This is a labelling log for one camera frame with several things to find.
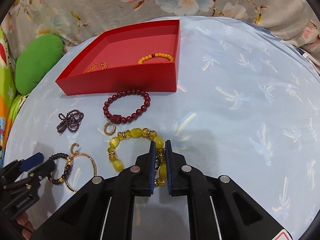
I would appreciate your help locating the red cardboard box tray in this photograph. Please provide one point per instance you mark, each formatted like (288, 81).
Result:
(142, 56)

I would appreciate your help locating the small gold hoop earring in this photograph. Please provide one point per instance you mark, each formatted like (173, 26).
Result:
(74, 148)

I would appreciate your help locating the green cushion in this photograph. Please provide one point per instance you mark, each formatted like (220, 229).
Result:
(36, 61)

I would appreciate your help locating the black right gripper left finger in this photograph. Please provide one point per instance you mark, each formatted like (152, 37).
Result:
(103, 208)

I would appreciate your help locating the grey floral blanket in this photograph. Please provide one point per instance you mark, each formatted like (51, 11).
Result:
(75, 21)

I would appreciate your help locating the person's left hand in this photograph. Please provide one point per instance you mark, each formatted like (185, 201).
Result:
(28, 228)

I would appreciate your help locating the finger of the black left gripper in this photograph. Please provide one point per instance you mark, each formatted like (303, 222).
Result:
(43, 170)
(31, 162)

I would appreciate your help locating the colourful cartoon bedsheet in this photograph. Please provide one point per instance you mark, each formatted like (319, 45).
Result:
(11, 100)

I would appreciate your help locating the thin gold bangle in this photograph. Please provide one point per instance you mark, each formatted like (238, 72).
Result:
(94, 166)

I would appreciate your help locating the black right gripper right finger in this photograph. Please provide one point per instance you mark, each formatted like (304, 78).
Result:
(218, 208)

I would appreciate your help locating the dark purple bead strand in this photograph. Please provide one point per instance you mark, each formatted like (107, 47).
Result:
(71, 121)

